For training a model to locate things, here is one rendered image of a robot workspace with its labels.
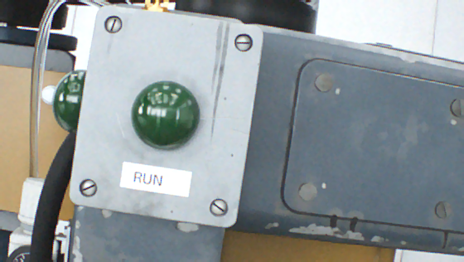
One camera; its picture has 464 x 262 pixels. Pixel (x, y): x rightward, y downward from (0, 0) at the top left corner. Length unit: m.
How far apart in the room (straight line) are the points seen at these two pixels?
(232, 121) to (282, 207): 0.07
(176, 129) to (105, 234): 0.09
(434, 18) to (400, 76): 5.38
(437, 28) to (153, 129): 5.48
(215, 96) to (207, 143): 0.02
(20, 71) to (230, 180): 0.45
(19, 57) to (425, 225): 0.47
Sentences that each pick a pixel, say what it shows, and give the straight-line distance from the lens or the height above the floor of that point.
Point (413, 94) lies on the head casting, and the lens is 0.54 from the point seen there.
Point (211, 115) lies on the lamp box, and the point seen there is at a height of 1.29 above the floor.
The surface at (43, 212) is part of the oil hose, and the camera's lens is 0.54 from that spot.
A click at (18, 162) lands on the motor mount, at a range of 0.91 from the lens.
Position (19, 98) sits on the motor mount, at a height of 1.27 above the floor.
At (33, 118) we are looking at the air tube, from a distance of 0.72.
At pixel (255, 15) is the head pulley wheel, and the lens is 0.63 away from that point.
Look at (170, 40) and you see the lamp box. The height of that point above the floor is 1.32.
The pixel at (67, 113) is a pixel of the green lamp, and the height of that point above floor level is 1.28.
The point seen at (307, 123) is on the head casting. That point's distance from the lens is 0.53.
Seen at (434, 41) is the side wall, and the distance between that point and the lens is 5.91.
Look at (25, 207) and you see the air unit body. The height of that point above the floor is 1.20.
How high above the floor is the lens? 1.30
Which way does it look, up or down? 3 degrees down
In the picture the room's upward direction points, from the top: 9 degrees clockwise
